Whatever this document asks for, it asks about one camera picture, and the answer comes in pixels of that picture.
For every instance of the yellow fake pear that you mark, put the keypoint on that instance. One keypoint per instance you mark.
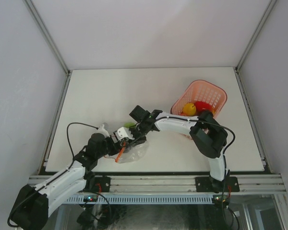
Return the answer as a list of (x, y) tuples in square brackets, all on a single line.
[(189, 109)]

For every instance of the grey slotted cable duct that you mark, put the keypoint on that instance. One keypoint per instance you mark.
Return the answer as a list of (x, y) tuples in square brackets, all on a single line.
[(140, 199)]

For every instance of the aluminium front rail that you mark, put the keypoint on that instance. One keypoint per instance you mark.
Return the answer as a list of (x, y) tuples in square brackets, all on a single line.
[(246, 184)]

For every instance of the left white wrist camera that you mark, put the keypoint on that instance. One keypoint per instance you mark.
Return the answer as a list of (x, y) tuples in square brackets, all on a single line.
[(103, 128)]

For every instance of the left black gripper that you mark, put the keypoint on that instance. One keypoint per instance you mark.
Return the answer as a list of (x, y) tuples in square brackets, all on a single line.
[(117, 146)]

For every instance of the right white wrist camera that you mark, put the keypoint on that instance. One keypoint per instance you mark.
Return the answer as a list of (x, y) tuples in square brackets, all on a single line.
[(124, 132)]

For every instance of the red yellow fake peach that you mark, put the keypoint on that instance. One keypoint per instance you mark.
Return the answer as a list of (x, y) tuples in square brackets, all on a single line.
[(202, 106)]

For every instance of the light green fake apple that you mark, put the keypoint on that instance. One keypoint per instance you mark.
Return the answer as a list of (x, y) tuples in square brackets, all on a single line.
[(129, 124)]

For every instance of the pink plastic basket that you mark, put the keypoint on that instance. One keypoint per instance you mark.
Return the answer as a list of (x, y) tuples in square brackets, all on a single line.
[(204, 96)]

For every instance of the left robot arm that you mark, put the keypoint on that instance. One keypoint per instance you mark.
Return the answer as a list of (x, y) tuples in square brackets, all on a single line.
[(35, 204)]

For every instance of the right aluminium frame post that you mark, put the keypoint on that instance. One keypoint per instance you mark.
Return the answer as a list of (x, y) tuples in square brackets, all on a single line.
[(256, 33)]

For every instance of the clear zip top bag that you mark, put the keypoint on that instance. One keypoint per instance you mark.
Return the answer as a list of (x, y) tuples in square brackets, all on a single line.
[(129, 153)]

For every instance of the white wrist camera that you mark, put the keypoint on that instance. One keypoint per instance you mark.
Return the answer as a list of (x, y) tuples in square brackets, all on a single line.
[(124, 132), (103, 128)]

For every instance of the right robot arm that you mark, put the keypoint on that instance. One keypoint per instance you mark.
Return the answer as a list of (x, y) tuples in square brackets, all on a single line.
[(208, 135)]

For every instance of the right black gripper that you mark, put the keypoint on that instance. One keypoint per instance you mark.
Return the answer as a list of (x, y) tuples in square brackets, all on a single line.
[(137, 140)]

